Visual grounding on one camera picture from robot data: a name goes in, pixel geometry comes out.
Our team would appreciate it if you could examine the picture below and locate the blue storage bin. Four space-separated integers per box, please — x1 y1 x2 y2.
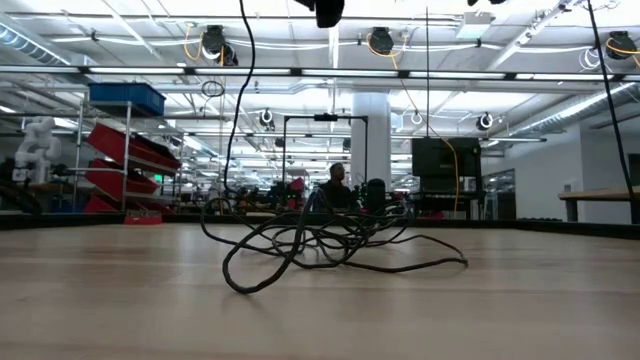
88 82 167 117

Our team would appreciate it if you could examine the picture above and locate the yellow hanging cable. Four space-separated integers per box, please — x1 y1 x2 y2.
366 29 460 214

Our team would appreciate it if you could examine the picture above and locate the long ceiling light bar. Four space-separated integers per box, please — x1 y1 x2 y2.
0 65 640 82

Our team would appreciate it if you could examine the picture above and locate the black ceiling cable reel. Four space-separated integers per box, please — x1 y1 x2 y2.
605 30 639 61
201 24 239 67
368 27 395 56

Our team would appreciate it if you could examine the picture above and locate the person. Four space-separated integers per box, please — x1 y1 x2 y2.
314 162 360 211

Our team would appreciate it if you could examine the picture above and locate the wooden bench table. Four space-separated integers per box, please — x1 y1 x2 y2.
557 185 640 224

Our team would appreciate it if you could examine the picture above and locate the metal shelf rack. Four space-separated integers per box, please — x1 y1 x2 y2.
69 99 184 215

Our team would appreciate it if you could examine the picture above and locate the black gantry frame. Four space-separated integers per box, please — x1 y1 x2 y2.
282 113 370 201

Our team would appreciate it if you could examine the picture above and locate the thin black braided cord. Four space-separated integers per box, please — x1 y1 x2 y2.
199 0 470 296

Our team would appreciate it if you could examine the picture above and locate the red tilted shelf bin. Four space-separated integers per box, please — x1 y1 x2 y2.
83 194 124 215
85 122 182 174
83 158 160 201

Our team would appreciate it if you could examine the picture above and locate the black aluminium table frame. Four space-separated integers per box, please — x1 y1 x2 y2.
0 212 640 240

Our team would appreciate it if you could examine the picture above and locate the thick black slanting cable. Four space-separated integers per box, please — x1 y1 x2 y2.
585 0 640 225

